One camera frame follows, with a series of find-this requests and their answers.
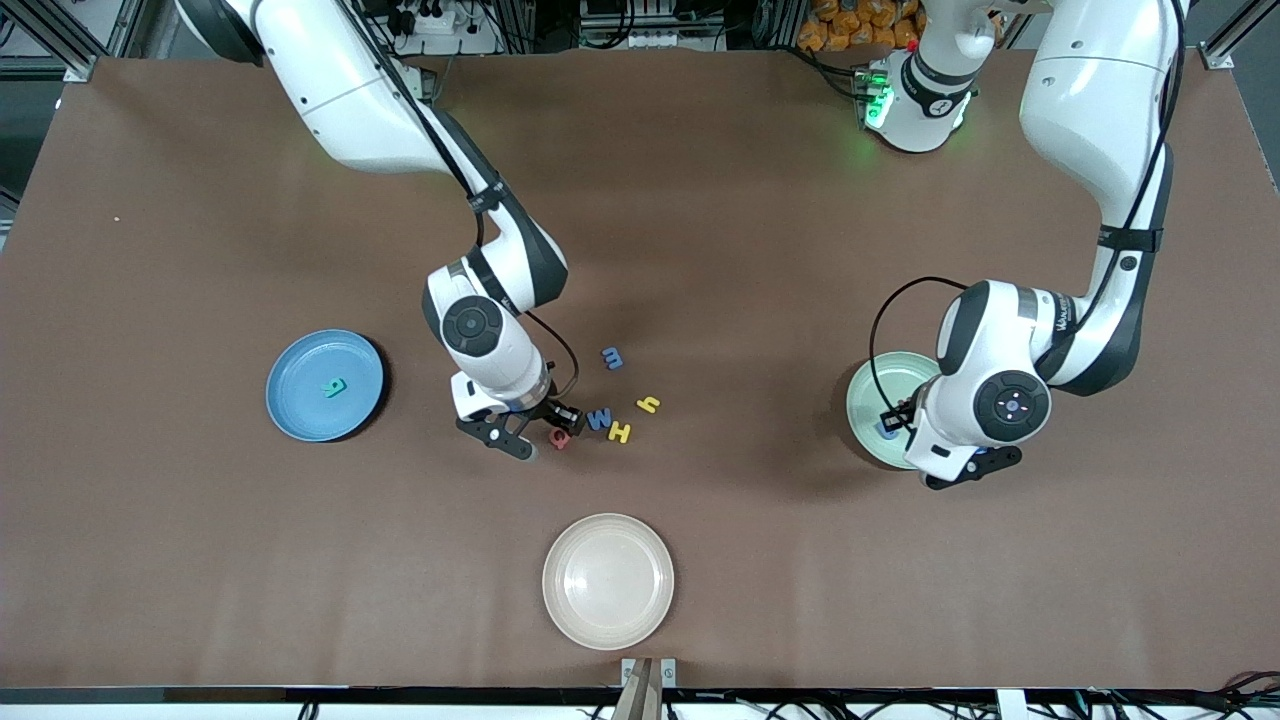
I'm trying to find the metal table edge bracket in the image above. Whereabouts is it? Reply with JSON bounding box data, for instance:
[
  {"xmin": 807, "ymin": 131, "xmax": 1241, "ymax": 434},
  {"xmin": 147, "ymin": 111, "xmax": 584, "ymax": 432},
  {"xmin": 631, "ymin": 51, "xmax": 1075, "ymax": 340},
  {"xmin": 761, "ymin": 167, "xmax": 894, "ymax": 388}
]
[{"xmin": 620, "ymin": 657, "xmax": 678, "ymax": 691}]

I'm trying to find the beige plate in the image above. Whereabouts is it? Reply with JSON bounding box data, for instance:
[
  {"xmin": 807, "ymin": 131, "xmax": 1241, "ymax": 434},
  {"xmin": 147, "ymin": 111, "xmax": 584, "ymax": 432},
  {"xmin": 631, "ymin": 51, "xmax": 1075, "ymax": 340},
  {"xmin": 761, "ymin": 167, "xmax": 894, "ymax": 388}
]
[{"xmin": 541, "ymin": 513, "xmax": 675, "ymax": 651}]

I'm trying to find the white power strip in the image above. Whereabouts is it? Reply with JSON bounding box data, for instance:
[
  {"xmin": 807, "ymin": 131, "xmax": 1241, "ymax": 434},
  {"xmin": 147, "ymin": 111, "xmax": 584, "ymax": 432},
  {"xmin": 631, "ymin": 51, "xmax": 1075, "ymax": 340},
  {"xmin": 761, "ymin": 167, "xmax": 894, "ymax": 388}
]
[{"xmin": 395, "ymin": 5, "xmax": 461, "ymax": 36}]

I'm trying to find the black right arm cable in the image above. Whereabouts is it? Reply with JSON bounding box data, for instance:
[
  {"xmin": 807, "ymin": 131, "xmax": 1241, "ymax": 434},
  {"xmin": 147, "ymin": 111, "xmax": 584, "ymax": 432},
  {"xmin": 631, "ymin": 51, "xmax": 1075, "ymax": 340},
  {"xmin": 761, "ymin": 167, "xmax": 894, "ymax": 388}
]
[{"xmin": 340, "ymin": 0, "xmax": 581, "ymax": 403}]

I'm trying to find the tan wooden stick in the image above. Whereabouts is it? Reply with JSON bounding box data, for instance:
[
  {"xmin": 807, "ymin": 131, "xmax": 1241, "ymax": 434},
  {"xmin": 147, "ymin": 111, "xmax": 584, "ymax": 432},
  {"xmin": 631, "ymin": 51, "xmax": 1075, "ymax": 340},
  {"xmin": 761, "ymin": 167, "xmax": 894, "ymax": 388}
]
[{"xmin": 612, "ymin": 660, "xmax": 663, "ymax": 720}]

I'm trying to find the white electronics box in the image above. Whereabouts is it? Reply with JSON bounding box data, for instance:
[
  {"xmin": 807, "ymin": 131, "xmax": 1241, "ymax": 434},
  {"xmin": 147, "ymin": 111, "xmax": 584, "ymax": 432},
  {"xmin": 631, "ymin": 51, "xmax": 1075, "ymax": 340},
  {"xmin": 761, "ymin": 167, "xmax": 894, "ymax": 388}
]
[{"xmin": 580, "ymin": 0, "xmax": 726, "ymax": 51}]

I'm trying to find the green plate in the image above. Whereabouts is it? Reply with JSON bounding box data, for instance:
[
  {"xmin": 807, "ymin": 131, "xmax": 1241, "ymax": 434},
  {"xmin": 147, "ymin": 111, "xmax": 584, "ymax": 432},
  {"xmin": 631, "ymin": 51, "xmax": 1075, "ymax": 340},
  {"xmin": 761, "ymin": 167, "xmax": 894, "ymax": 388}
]
[{"xmin": 846, "ymin": 351, "xmax": 946, "ymax": 471}]

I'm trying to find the blue plate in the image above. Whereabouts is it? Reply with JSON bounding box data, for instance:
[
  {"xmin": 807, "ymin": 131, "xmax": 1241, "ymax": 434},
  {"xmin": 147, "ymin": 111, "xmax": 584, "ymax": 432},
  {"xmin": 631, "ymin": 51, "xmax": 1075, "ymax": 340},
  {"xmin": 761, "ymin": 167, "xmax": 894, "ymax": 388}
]
[{"xmin": 265, "ymin": 329, "xmax": 385, "ymax": 443}]

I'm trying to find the black cable bundle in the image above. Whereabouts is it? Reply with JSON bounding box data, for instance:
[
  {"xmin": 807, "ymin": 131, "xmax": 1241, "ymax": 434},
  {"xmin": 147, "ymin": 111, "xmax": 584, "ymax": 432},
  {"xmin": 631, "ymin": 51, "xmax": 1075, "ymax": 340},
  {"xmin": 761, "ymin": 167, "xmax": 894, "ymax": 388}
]
[{"xmin": 1040, "ymin": 672, "xmax": 1280, "ymax": 720}]

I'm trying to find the aluminium frame post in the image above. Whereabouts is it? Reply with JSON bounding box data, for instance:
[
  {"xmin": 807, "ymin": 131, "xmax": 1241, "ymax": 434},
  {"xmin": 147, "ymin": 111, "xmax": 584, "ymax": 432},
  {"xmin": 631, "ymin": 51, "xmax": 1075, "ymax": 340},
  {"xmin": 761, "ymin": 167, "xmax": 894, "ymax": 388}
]
[
  {"xmin": 0, "ymin": 0, "xmax": 101, "ymax": 83},
  {"xmin": 1200, "ymin": 0, "xmax": 1280, "ymax": 71}
]

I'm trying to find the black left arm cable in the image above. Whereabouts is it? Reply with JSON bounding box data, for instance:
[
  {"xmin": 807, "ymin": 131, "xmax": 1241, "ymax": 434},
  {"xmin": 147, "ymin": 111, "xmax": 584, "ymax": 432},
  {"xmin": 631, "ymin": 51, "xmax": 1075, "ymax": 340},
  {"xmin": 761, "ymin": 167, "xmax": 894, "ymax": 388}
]
[{"xmin": 868, "ymin": 0, "xmax": 1186, "ymax": 433}]

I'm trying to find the orange bags pile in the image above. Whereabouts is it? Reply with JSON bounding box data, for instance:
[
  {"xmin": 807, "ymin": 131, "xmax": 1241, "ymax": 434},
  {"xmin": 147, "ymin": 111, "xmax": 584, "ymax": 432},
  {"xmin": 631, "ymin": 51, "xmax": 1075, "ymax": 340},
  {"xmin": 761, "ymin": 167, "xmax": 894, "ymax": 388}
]
[{"xmin": 797, "ymin": 0, "xmax": 921, "ymax": 53}]

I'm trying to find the brown table mat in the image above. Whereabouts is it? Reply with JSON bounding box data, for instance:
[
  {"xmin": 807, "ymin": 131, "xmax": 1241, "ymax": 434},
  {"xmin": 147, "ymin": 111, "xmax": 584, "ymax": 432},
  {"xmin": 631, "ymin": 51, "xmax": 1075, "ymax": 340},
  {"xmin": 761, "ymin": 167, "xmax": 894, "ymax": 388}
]
[{"xmin": 0, "ymin": 50, "xmax": 1280, "ymax": 691}]

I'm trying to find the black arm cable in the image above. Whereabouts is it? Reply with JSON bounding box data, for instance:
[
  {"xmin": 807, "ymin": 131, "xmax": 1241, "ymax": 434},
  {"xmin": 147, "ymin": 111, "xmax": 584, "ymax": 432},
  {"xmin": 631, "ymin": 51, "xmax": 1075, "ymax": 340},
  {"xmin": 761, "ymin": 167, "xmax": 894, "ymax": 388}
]
[
  {"xmin": 340, "ymin": 0, "xmax": 581, "ymax": 403},
  {"xmin": 868, "ymin": 0, "xmax": 1186, "ymax": 433}
]

